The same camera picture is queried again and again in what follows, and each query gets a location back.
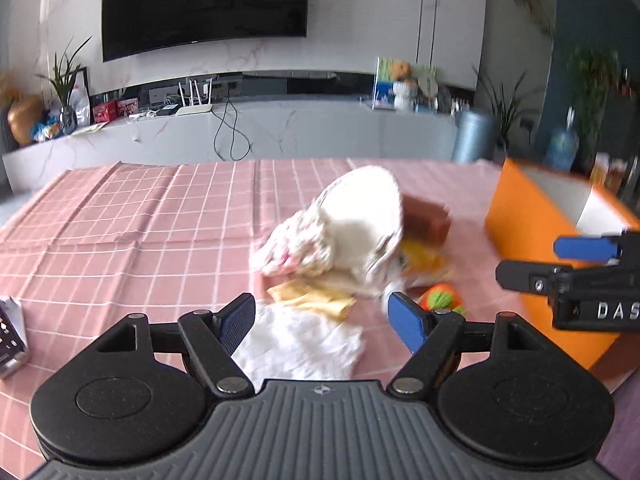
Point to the blue water jug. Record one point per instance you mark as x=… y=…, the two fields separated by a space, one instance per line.
x=563 y=145

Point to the red box on console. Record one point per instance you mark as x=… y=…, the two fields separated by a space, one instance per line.
x=111 y=110

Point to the climbing green plant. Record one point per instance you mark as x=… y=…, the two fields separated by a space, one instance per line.
x=595 y=72

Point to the white marble tv console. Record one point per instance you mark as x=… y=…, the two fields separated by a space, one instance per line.
x=239 y=130

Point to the orange storage box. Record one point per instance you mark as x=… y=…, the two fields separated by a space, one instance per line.
x=531 y=208

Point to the bronze round vase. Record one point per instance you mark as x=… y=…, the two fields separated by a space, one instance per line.
x=23 y=115

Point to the white pink crochet item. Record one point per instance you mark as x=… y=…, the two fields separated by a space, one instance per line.
x=300 y=245

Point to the white fluffy cloth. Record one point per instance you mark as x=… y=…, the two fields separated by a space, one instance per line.
x=285 y=343

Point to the tall leafy plant right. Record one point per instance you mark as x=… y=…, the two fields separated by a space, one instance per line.
x=509 y=110

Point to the yellow snack packet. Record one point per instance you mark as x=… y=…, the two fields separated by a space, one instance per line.
x=422 y=265

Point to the grey metal trash bin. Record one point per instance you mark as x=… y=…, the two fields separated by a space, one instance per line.
x=476 y=137

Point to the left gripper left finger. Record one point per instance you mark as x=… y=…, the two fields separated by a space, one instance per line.
x=237 y=320

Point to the brown sponge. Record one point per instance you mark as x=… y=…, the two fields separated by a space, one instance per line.
x=425 y=221

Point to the white wifi router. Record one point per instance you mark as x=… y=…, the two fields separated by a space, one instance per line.
x=191 y=102

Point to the pink checkered tablecloth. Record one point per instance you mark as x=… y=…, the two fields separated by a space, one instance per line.
x=116 y=269

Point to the black wall television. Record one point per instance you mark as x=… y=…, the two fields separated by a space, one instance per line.
x=130 y=27

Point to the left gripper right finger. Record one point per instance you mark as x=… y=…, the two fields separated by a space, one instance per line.
x=433 y=339

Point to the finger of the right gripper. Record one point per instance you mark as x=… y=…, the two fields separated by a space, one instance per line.
x=590 y=249
x=525 y=276

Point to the potted green plant left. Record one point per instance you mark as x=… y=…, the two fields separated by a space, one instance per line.
x=62 y=76

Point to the metal grater object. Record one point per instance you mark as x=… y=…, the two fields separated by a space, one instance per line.
x=14 y=345

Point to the colourful picture board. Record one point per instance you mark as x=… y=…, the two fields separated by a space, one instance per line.
x=426 y=77

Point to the orange green plush toy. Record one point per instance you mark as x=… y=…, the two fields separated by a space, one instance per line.
x=441 y=297

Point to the yellow cloth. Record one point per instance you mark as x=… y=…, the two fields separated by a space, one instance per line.
x=320 y=299

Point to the teddy bear figure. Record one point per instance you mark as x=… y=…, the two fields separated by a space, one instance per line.
x=404 y=87

